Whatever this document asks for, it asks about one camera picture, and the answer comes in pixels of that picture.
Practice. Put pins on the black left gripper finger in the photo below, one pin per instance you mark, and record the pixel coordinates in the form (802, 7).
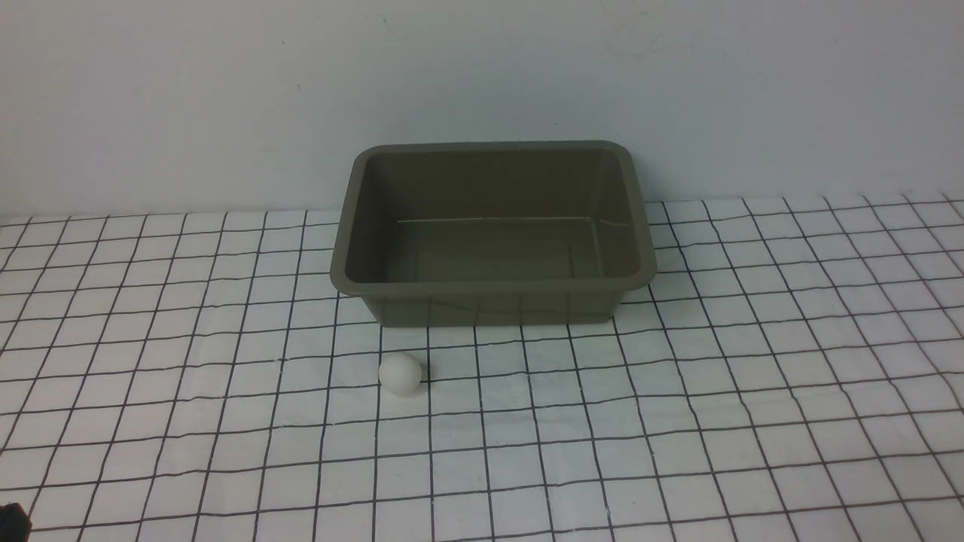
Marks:
(15, 524)

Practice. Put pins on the white table-tennis ball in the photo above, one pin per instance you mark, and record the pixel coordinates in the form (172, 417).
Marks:
(400, 373)

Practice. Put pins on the olive green plastic bin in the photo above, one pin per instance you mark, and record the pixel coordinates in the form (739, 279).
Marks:
(493, 234)

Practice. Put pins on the white black-grid tablecloth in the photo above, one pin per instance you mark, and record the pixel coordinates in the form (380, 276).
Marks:
(793, 373)

